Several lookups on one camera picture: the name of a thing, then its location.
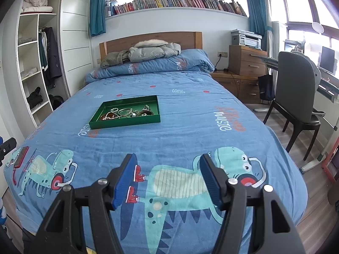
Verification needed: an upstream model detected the green metal tray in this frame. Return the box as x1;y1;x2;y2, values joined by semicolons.
89;95;161;130

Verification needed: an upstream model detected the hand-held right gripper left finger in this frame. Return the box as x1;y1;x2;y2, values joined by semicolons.
22;153;138;254

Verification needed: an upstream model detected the white printer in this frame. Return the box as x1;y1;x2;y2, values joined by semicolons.
230;29;263;50

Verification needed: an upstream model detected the computer monitor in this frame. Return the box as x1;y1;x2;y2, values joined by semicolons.
320;46;338;76

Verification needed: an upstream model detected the row of books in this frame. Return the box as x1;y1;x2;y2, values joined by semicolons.
104;0;248;18

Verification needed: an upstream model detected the phone in red case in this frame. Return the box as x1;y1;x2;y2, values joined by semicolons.
14;146;29;168

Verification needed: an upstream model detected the wooden headboard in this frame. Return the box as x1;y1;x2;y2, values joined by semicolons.
99;31;203;64

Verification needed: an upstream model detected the hanging dark jacket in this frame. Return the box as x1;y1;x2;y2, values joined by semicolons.
44;26;63;88

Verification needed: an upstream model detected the grey-brown fleece garment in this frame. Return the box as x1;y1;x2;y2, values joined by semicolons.
100;50;130;68

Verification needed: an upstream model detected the hanging green and white garment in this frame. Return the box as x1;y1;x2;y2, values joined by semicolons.
38;30;49;72

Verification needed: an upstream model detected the white wardrobe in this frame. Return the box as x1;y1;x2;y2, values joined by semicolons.
16;0;93;127

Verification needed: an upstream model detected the black backpack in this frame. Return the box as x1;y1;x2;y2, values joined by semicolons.
49;94;65;110

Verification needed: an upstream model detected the grey chair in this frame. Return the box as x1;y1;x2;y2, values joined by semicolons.
263;51;326;161

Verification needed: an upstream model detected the low wooden nightstand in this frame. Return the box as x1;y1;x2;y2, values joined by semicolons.
210;70;265;104

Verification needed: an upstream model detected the short teal curtain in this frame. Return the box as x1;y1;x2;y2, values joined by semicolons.
89;0;107;37

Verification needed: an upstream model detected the folded blue duvet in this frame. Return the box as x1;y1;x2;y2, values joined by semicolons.
85;49;215;84

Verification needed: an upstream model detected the folded white cloth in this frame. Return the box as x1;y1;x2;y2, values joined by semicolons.
21;67;39;79

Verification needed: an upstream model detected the blue cartoon print bedsheet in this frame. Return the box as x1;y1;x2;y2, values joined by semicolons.
5;71;309;254

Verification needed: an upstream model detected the white pillow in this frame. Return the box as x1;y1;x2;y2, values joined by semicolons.
20;7;53;15

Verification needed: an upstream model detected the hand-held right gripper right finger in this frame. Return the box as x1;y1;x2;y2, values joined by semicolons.
199;153;304;254

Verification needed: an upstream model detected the wooden drawer cabinet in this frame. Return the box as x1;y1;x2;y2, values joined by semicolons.
228;45;268;77

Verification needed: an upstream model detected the dark tote bag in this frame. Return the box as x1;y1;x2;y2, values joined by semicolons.
258;75;276;101

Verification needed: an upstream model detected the long teal curtain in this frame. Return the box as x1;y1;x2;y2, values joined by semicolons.
244;0;273;36

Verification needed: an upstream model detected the grey down jacket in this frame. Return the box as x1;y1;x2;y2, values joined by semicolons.
128;39;182;62

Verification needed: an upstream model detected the amber bangle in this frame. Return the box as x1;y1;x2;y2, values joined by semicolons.
100;112;120;121

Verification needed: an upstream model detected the black bag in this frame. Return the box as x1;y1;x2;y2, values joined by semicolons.
26;87;43;109

